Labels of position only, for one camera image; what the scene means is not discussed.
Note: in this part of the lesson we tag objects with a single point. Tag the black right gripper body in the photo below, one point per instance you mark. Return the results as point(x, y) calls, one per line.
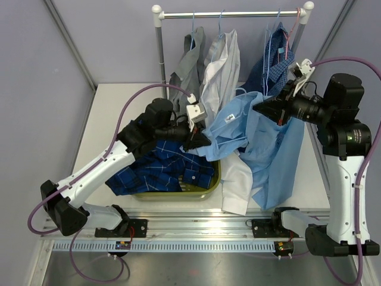
point(291, 102)

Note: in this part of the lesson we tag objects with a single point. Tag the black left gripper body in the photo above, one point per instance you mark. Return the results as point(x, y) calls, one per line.
point(189, 136)

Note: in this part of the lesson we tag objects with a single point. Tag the light blue hanger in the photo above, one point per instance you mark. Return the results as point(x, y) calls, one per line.
point(193, 29)
point(219, 29)
point(266, 55)
point(236, 123)

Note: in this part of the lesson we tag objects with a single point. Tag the dark blue plaid shirt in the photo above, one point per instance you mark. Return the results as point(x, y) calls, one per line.
point(158, 170)

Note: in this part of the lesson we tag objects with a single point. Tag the light blue shirt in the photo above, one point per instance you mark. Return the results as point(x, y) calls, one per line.
point(272, 158)

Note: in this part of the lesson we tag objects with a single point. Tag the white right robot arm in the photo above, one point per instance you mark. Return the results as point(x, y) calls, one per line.
point(345, 142)

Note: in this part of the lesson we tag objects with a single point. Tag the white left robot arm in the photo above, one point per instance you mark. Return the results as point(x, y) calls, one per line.
point(65, 203)

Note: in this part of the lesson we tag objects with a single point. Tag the blue small-check shirt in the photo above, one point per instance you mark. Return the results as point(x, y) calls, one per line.
point(278, 74)

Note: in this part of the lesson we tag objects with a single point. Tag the grey shirt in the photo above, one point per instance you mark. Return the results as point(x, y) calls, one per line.
point(189, 73)

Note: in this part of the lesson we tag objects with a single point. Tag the pink hanger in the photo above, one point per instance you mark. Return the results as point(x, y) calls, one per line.
point(288, 36)

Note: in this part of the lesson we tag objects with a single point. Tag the white shirt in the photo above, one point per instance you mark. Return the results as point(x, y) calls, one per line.
point(220, 81)

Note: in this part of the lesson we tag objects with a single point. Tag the olive green plastic basket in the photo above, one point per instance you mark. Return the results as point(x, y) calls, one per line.
point(194, 186)

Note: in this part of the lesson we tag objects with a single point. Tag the metal clothes rack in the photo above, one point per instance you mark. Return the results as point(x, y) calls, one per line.
point(302, 14)

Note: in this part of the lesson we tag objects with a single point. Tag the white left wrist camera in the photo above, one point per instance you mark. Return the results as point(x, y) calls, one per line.
point(195, 111)

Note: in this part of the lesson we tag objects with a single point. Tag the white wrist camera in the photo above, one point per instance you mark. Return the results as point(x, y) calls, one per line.
point(302, 72)
point(195, 111)

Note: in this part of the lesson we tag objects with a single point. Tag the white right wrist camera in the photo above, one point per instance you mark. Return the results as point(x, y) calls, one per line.
point(302, 72)

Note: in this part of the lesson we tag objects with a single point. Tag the white slotted cable duct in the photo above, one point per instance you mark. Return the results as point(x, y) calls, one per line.
point(168, 246)

